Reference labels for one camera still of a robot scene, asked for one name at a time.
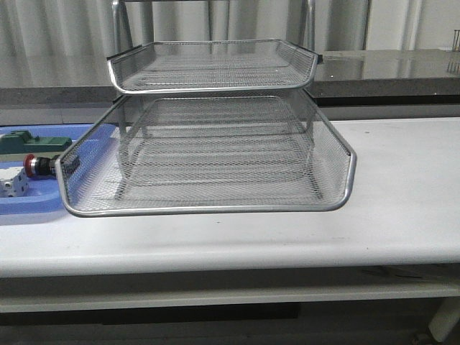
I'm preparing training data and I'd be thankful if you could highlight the green terminal block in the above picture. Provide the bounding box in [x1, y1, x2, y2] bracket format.
[1, 130, 72, 154]

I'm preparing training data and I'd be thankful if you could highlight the silver mesh top tray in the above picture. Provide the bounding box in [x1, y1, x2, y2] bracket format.
[107, 39, 319, 94]

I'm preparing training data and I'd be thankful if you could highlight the red emergency stop button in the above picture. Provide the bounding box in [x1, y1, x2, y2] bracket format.
[23, 154, 60, 178]

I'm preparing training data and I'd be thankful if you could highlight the blue plastic tray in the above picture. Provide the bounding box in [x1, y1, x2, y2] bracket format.
[1, 124, 116, 215]

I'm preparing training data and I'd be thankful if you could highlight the white circuit breaker block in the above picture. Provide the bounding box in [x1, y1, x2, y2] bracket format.
[1, 167, 29, 198]

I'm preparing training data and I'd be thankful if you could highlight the grey metal rack frame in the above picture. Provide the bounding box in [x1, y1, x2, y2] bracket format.
[116, 91, 316, 207]

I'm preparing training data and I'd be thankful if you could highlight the dark grey background counter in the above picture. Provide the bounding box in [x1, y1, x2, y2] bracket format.
[1, 50, 459, 107]

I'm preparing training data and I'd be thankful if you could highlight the white table leg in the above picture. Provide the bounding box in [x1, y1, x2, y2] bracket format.
[428, 297, 460, 342]

